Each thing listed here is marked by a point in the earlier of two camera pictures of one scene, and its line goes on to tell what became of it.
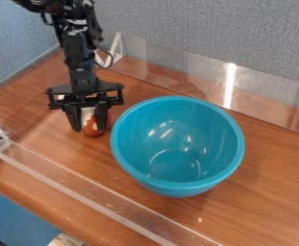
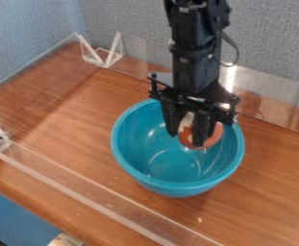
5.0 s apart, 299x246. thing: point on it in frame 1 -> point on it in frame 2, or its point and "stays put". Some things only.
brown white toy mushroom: [87, 113] -> [185, 133]
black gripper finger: [102, 116] -> [202, 123]
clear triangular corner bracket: [107, 59] stays put
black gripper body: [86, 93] -> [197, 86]
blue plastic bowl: [181, 143] stays put
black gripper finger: [74, 115] -> [174, 115]
